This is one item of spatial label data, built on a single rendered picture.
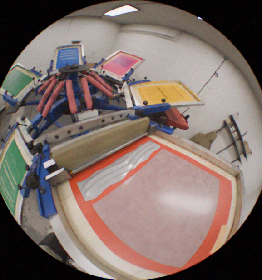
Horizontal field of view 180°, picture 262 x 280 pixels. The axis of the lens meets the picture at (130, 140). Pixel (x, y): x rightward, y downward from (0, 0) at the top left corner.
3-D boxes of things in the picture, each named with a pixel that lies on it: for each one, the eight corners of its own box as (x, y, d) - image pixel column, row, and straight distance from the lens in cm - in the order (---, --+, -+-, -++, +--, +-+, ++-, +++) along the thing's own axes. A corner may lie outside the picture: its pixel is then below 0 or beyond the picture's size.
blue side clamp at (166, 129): (170, 139, 50) (174, 129, 47) (167, 143, 46) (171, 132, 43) (134, 124, 63) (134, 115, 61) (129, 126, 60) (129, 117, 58)
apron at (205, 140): (193, 157, 254) (227, 138, 234) (193, 159, 248) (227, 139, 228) (183, 142, 238) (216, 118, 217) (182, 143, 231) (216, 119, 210)
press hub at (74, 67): (93, 145, 169) (102, 67, 77) (75, 153, 166) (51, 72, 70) (85, 130, 188) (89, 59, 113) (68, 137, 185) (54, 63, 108)
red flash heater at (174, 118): (175, 113, 182) (179, 109, 179) (185, 131, 160) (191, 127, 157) (153, 103, 141) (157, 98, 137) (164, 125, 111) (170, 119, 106)
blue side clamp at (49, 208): (69, 217, 28) (52, 211, 23) (57, 222, 31) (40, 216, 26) (55, 157, 48) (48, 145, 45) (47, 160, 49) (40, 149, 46)
